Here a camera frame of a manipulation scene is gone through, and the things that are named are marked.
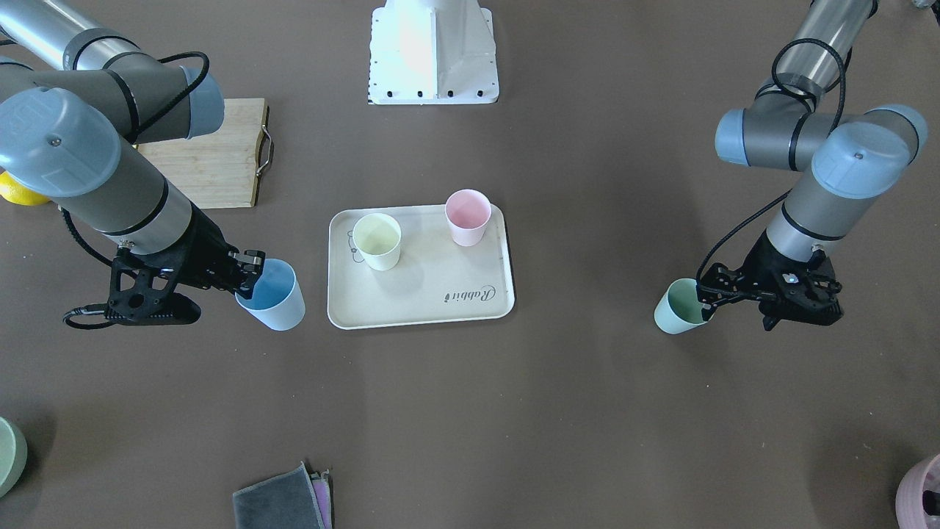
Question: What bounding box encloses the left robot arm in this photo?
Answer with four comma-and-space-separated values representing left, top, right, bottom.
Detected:
696, 1, 929, 331

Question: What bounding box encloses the grey folded cloth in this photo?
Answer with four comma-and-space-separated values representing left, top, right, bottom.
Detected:
232, 463, 333, 528

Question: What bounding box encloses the green cup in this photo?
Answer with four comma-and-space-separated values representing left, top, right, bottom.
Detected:
654, 278, 707, 335

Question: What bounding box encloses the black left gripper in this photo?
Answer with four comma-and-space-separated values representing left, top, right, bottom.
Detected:
696, 234, 844, 332

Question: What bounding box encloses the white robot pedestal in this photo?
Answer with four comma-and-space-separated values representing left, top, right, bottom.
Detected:
367, 1, 500, 105

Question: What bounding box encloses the wooden cutting board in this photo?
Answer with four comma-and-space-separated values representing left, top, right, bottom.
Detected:
137, 99, 275, 209

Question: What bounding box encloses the blue cup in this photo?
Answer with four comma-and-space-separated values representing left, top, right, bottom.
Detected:
234, 259, 306, 331

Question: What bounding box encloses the pink bowl with ice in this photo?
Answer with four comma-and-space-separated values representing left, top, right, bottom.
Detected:
895, 455, 939, 528

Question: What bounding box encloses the cream rabbit tray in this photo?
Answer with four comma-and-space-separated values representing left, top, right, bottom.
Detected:
327, 204, 515, 329

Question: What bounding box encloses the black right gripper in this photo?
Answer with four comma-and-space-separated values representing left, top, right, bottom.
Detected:
103, 209, 266, 325

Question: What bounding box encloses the cream cup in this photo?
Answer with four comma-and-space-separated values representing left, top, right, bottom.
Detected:
352, 213, 402, 271

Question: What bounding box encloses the whole lemon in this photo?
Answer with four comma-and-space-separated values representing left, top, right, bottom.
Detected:
0, 171, 50, 206

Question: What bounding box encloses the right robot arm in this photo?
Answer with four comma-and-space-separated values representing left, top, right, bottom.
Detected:
1, 1, 265, 329

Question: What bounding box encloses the pink cup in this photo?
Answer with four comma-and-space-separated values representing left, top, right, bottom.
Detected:
444, 190, 491, 247

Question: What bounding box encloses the green bowl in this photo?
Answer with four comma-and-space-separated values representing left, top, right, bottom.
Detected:
0, 417, 28, 497

